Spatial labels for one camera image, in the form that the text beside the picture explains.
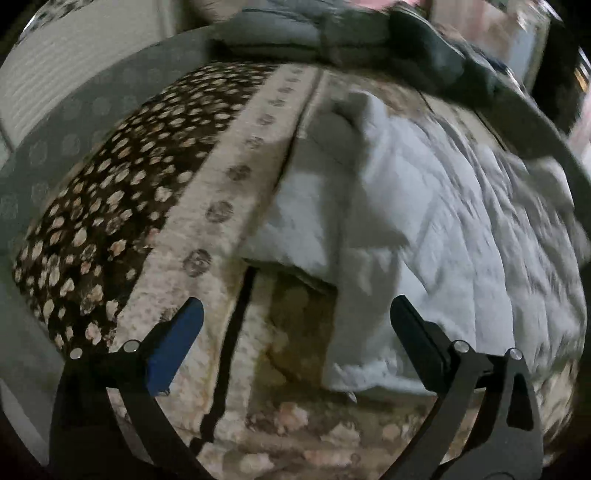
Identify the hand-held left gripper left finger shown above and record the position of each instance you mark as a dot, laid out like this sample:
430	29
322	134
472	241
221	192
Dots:
178	341

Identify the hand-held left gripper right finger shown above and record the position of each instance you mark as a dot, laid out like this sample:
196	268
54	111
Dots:
418	341

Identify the white quilted jacket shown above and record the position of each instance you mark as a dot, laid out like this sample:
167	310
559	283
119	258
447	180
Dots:
415	207

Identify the floral bed blanket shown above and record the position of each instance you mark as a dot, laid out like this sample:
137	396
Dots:
207	230

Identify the grey patterned bed sheet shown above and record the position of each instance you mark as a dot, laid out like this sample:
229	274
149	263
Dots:
69	120

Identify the white bed headboard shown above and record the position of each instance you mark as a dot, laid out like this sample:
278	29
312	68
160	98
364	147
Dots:
69	55

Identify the grey-blue folded duvet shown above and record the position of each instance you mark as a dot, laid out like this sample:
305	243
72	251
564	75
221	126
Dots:
286	27

